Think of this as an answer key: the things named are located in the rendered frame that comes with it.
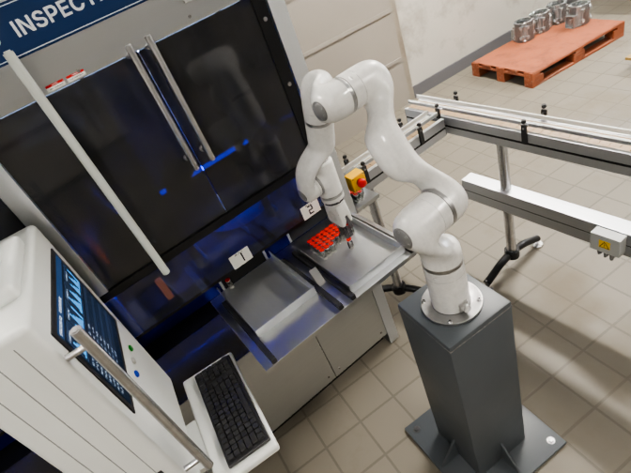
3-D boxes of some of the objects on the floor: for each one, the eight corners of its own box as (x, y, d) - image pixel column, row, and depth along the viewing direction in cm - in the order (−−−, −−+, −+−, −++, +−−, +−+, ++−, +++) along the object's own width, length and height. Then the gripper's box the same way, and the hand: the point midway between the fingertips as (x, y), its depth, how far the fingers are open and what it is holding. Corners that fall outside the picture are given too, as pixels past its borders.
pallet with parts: (550, 29, 493) (549, -3, 474) (626, 34, 429) (629, -4, 410) (469, 77, 467) (466, 45, 448) (538, 89, 403) (537, 53, 384)
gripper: (354, 197, 159) (367, 236, 170) (328, 185, 171) (342, 222, 182) (338, 209, 157) (352, 248, 167) (312, 195, 169) (327, 233, 180)
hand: (346, 231), depth 173 cm, fingers open, 3 cm apart
